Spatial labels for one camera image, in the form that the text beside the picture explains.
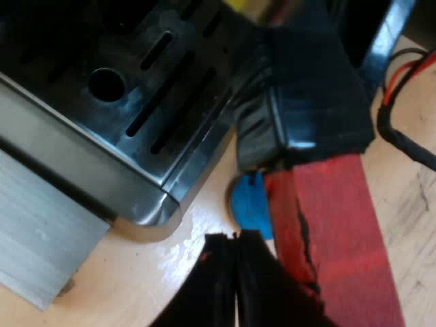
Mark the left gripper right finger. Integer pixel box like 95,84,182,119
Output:
235,230,339,327

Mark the metal block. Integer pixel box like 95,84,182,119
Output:
0,145,115,311

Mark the bright blue tamper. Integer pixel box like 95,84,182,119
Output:
227,172,274,240

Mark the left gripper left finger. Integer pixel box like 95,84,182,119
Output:
149,233,239,327

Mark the black cable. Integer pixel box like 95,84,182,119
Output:
376,47,436,171

